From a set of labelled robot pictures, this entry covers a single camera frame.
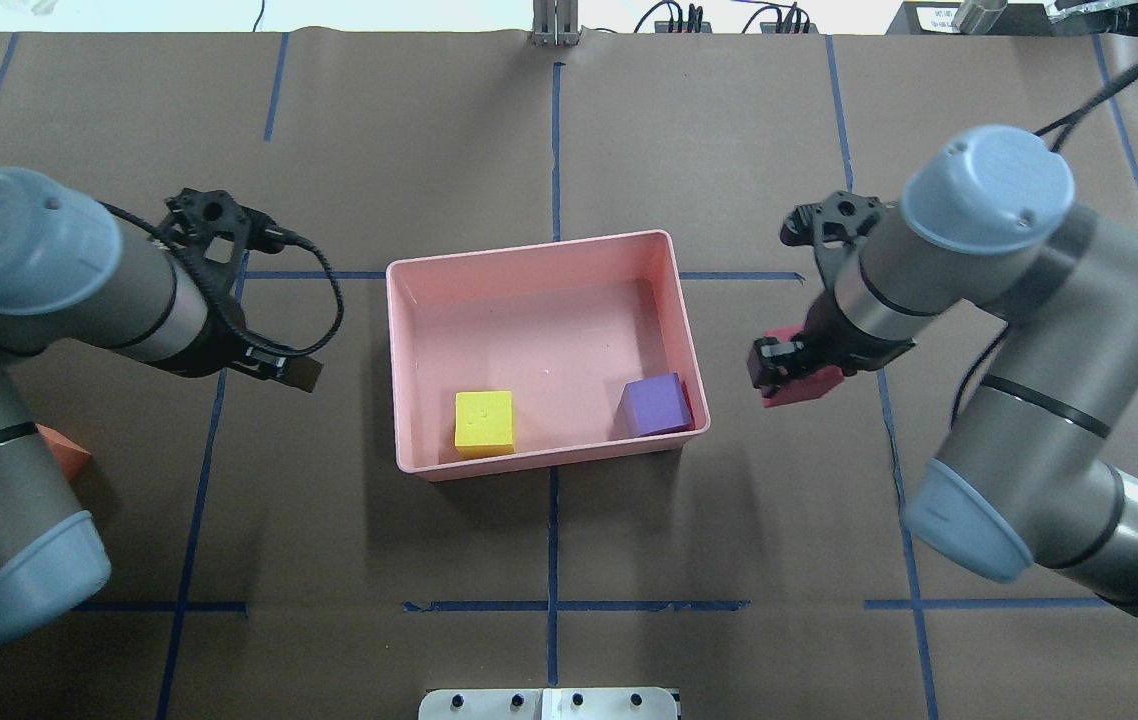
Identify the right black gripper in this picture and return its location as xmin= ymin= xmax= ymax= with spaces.
xmin=751 ymin=295 xmax=916 ymax=391

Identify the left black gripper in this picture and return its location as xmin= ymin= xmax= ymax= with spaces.
xmin=165 ymin=316 xmax=325 ymax=394

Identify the pink foam cube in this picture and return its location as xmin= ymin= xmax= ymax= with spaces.
xmin=747 ymin=325 xmax=846 ymax=407

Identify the purple foam cube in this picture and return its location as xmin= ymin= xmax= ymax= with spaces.
xmin=621 ymin=372 xmax=694 ymax=437

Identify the yellow foam cube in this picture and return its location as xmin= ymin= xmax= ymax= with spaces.
xmin=454 ymin=389 xmax=517 ymax=460

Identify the orange foam cube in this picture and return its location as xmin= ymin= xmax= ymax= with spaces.
xmin=38 ymin=424 xmax=93 ymax=482

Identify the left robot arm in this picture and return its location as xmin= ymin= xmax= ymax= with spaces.
xmin=0 ymin=167 xmax=345 ymax=647

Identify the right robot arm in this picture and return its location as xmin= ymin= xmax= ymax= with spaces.
xmin=747 ymin=126 xmax=1138 ymax=618

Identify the pink plastic bin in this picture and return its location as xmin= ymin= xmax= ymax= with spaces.
xmin=385 ymin=231 xmax=711 ymax=482

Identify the metal cylinder weight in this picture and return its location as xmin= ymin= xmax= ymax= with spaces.
xmin=950 ymin=0 xmax=1009 ymax=36

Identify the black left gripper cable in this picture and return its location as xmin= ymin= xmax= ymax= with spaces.
xmin=99 ymin=200 xmax=346 ymax=359

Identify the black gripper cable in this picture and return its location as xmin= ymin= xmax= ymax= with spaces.
xmin=1034 ymin=50 xmax=1138 ymax=151
xmin=99 ymin=200 xmax=346 ymax=359

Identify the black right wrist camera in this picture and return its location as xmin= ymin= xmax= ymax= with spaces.
xmin=780 ymin=191 xmax=894 ymax=264

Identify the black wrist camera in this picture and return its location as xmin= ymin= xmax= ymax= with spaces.
xmin=159 ymin=188 xmax=286 ymax=258
xmin=780 ymin=191 xmax=894 ymax=264

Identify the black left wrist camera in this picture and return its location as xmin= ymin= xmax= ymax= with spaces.
xmin=159 ymin=188 xmax=286 ymax=258

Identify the white mounting post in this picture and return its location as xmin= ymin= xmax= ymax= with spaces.
xmin=417 ymin=685 xmax=683 ymax=719

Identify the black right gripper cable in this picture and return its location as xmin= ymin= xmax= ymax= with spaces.
xmin=1034 ymin=50 xmax=1138 ymax=151

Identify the aluminium frame post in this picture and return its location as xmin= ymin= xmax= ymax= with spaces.
xmin=529 ymin=0 xmax=582 ymax=47

